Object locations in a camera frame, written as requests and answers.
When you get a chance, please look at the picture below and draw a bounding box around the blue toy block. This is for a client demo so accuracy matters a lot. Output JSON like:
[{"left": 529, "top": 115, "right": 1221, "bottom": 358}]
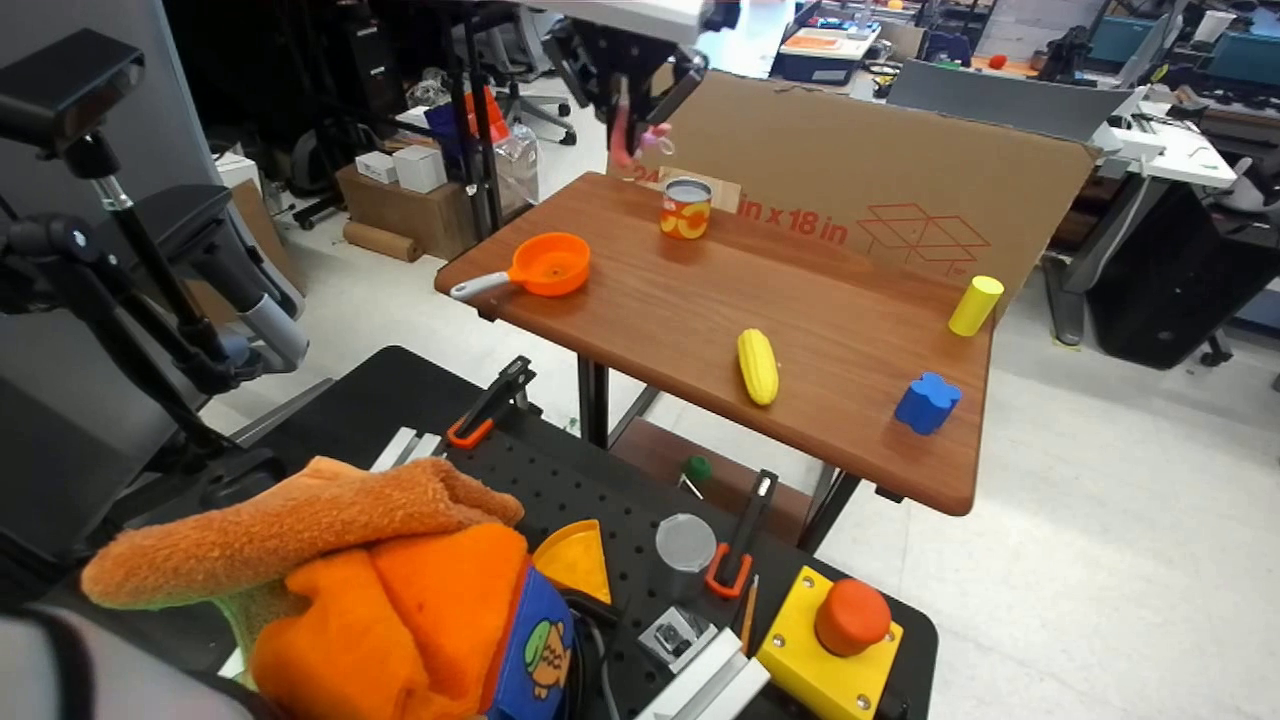
[{"left": 893, "top": 367, "right": 964, "bottom": 440}]

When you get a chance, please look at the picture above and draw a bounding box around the brown cardboard box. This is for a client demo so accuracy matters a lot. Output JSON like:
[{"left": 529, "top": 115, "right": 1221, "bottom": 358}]
[{"left": 332, "top": 138, "right": 488, "bottom": 263}]

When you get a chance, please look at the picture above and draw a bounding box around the black camera on stand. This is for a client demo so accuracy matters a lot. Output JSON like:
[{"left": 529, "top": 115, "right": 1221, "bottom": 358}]
[{"left": 0, "top": 24, "right": 147, "bottom": 163}]

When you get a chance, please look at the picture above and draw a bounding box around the yellow wedge piece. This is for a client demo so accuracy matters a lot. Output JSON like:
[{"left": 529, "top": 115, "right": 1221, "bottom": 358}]
[{"left": 529, "top": 518, "right": 616, "bottom": 609}]

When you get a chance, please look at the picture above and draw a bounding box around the black orange bar clamp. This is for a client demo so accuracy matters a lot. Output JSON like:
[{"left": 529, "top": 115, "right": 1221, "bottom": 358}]
[
  {"left": 698, "top": 467, "right": 779, "bottom": 604},
  {"left": 444, "top": 351, "right": 541, "bottom": 457}
]

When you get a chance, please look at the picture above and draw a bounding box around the yellow toy cylinder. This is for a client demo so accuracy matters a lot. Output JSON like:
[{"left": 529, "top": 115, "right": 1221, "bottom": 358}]
[{"left": 942, "top": 274, "right": 1009, "bottom": 346}]

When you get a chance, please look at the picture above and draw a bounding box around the brown lower table shelf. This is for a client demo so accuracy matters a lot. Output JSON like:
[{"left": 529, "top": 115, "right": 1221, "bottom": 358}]
[{"left": 607, "top": 415, "right": 821, "bottom": 541}]

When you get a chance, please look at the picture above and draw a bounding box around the printed tin can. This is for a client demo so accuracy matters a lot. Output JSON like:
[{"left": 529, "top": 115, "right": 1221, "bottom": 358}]
[{"left": 655, "top": 172, "right": 717, "bottom": 247}]

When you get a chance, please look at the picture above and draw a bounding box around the yellow toy corn cob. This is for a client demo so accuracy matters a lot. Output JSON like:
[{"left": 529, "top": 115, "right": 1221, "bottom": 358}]
[{"left": 730, "top": 324, "right": 785, "bottom": 413}]

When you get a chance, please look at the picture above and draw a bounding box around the pink bottle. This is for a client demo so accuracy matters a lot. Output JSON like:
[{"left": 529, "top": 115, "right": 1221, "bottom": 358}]
[{"left": 607, "top": 111, "right": 680, "bottom": 183}]

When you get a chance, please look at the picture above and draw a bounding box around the black table leg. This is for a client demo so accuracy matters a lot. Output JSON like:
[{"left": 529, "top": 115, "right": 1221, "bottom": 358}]
[{"left": 572, "top": 351, "right": 616, "bottom": 451}]

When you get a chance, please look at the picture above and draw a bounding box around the blue cartoon printed cloth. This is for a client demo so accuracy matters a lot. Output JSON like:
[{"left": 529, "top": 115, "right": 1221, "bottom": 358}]
[{"left": 484, "top": 563, "right": 580, "bottom": 720}]

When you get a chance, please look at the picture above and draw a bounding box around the large cardboard sheet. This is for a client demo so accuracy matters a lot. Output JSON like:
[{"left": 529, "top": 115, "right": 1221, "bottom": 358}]
[{"left": 661, "top": 68, "right": 1099, "bottom": 300}]

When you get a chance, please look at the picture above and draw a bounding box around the white office desk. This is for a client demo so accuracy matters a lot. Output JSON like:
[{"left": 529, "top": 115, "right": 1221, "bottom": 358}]
[{"left": 1039, "top": 79, "right": 1245, "bottom": 351}]

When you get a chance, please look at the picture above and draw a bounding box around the orange fluffy towel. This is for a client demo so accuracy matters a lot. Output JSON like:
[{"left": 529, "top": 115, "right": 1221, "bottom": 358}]
[{"left": 77, "top": 451, "right": 534, "bottom": 720}]

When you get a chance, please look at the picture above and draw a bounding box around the grey round disc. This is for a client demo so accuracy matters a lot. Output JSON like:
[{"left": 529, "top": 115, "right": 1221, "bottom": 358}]
[{"left": 651, "top": 507, "right": 718, "bottom": 582}]

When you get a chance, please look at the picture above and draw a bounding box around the yellow box with red button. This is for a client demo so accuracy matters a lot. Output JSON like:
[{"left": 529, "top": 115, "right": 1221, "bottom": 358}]
[{"left": 750, "top": 563, "right": 907, "bottom": 720}]

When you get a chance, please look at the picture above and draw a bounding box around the black perforated base board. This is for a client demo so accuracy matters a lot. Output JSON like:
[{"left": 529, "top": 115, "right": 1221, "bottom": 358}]
[{"left": 77, "top": 339, "right": 942, "bottom": 720}]

